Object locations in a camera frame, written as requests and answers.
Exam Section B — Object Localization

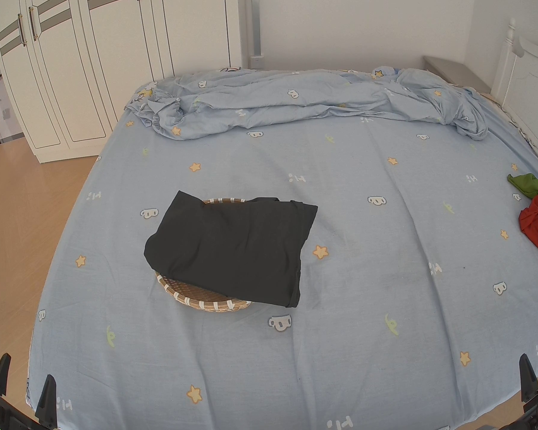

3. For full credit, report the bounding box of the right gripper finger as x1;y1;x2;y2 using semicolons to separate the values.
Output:
518;353;538;403

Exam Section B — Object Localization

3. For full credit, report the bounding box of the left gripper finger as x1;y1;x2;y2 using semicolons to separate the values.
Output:
34;374;58;430
0;352;12;397

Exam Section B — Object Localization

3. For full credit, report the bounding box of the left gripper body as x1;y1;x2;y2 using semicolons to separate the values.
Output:
0;387;43;430

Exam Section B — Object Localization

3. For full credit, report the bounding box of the black button shirt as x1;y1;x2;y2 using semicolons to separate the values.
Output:
143;190;319;309

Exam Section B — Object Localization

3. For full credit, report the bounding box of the green garment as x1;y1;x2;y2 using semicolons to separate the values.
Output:
507;173;538;199

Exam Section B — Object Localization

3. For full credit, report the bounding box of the round woven basket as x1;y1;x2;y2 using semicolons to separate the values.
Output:
154;196;255;314

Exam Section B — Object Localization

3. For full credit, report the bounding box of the bed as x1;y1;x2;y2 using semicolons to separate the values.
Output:
24;18;538;430

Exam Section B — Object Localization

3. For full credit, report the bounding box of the grey bedside table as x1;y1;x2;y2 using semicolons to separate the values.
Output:
422;55;492;94

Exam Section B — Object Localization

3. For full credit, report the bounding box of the white wardrobe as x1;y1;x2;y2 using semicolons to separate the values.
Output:
0;0;245;164

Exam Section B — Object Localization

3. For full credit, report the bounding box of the pale blue quilt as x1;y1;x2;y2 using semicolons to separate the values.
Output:
125;64;490;142

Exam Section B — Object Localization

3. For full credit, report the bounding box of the white wall pipe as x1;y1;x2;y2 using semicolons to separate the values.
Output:
240;0;266;70

